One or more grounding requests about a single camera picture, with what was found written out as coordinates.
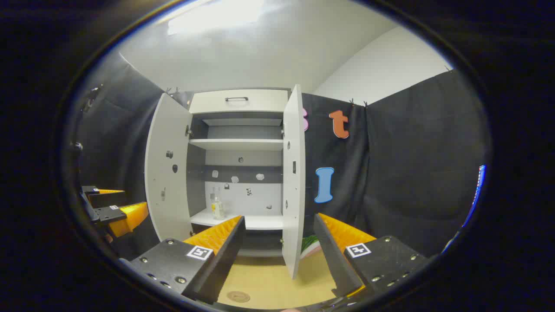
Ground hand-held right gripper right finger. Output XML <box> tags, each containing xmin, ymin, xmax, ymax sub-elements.
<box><xmin>313</xmin><ymin>213</ymin><xmax>431</xmax><ymax>300</ymax></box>

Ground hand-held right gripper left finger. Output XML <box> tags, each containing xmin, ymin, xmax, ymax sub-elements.
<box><xmin>119</xmin><ymin>215</ymin><xmax>246</xmax><ymax>305</ymax></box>

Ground white door with camera sticker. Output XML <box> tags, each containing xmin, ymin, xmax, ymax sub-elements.
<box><xmin>144</xmin><ymin>92</ymin><xmax>193</xmax><ymax>242</ymax></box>

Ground clear glass bottle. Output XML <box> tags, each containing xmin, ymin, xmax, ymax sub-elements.
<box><xmin>210</xmin><ymin>187</ymin><xmax>226</xmax><ymax>220</ymax></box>

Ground white door with black cat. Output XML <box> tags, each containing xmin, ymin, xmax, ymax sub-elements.
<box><xmin>282</xmin><ymin>84</ymin><xmax>306</xmax><ymax>280</ymax></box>

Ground white cabinet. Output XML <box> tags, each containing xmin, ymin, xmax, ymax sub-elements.
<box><xmin>186</xmin><ymin>88</ymin><xmax>290</xmax><ymax>259</ymax></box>

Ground watermelon slice toy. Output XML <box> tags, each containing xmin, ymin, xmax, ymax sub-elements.
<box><xmin>301</xmin><ymin>235</ymin><xmax>322</xmax><ymax>259</ymax></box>

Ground black backdrop cloth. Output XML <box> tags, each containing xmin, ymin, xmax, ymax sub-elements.
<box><xmin>76</xmin><ymin>52</ymin><xmax>493</xmax><ymax>260</ymax></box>

